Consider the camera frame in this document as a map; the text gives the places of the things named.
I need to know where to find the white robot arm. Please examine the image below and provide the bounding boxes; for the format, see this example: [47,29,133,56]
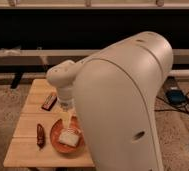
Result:
[47,31,173,171]

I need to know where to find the white lower rail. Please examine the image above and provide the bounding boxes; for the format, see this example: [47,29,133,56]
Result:
[0,49,189,65]

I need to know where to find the dark brown sausage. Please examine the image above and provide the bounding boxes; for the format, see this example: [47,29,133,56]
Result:
[37,124,45,148]

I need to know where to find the wooden table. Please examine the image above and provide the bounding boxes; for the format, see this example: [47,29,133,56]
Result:
[3,79,94,169]

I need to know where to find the brown chocolate bar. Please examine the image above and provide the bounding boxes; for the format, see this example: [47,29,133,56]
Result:
[41,92,57,111]

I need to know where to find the white bread slice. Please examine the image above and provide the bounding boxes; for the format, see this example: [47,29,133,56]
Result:
[58,131,79,147]

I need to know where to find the orange round plate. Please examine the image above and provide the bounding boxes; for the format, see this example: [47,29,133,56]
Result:
[50,116,85,154]

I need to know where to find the white top shelf rail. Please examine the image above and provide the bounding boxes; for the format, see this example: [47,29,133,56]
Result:
[0,0,189,9]

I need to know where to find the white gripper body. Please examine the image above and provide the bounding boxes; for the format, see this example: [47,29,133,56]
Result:
[57,86,74,111]

